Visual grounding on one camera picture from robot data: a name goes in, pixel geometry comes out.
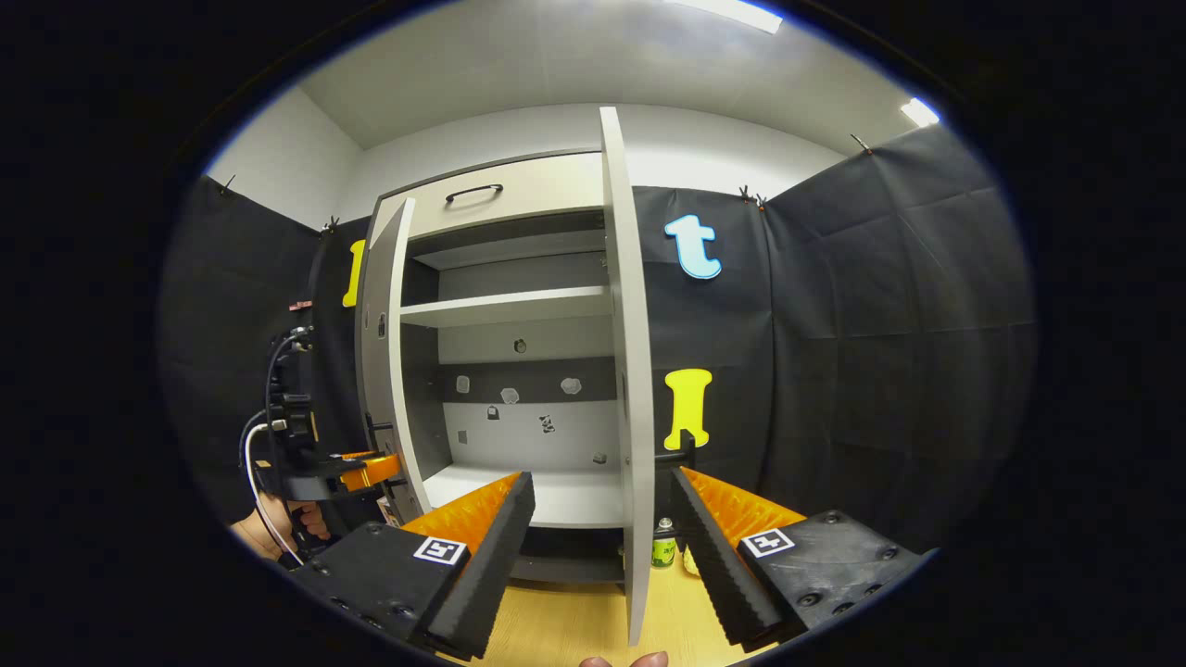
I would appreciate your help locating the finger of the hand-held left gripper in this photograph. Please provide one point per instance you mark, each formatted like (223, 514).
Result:
(375, 472)
(357, 455)

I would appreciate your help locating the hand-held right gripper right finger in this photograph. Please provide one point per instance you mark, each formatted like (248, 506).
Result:
(718, 565)

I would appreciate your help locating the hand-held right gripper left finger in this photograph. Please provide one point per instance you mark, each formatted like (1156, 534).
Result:
(491, 574)

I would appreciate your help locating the beige cabinet door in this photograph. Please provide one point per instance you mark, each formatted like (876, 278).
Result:
(635, 371)
(375, 389)

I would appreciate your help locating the beige double-door shoe cabinet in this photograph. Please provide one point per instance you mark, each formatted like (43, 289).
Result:
(519, 426)

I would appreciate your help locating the white cabinet shelf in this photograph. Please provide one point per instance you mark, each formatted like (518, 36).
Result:
(510, 306)
(519, 250)

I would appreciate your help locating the yellow plush toy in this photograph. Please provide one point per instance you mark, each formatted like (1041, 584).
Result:
(691, 561)

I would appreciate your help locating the small white box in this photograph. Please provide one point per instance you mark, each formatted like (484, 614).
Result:
(389, 509)

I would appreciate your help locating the green can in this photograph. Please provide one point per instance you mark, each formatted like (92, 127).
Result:
(663, 547)

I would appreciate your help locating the black backdrop cloth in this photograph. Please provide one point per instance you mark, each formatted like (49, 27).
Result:
(880, 352)

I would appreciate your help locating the short ceiling light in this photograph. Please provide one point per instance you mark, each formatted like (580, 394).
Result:
(920, 112)

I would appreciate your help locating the long ceiling light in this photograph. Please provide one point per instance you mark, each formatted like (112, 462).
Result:
(732, 13)

